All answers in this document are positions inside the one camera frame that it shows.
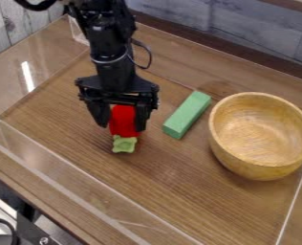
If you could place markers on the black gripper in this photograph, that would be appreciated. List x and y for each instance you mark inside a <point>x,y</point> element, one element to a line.
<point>117,86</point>

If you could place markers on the red felt strawberry toy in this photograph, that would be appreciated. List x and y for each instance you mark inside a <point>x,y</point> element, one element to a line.
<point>122,129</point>

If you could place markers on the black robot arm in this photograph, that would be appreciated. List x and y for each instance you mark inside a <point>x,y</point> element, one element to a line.
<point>109,26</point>

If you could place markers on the green rectangular block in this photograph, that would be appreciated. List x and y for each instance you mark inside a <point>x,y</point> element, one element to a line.
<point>186,114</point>

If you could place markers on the light wooden bowl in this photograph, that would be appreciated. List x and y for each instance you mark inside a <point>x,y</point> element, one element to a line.
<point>256,135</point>

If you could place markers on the black equipment bottom left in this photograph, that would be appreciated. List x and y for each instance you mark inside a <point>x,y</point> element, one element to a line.
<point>25,233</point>

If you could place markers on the clear acrylic tray enclosure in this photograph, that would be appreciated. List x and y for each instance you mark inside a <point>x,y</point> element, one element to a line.
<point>166,195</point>

